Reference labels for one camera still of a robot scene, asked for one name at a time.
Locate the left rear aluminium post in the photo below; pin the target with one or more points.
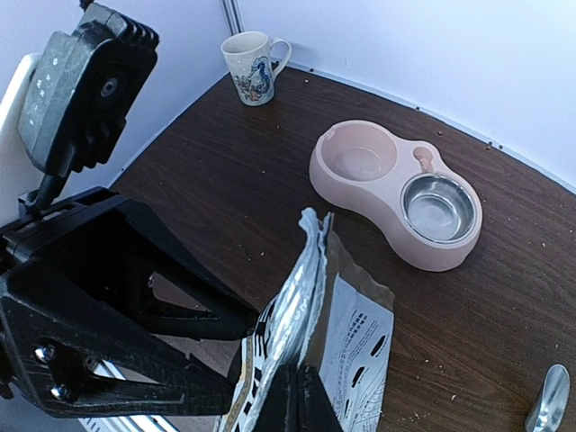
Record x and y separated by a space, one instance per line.
232 16

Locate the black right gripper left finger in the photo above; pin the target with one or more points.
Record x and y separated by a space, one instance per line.
279 411

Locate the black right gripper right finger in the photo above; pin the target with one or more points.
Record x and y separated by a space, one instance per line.
314 410

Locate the white patterned ceramic mug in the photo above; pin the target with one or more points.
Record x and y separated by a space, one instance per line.
248 57

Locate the pink double pet bowl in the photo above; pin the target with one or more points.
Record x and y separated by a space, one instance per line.
430 216

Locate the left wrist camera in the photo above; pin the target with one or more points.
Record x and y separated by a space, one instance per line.
83 88

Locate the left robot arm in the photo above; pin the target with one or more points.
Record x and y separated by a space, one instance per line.
18 176

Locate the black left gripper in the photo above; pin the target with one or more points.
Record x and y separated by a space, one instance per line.
65 346

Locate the dog food bag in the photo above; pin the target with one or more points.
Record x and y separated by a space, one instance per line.
331 314

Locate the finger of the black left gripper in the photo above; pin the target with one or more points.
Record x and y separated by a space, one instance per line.
142 244

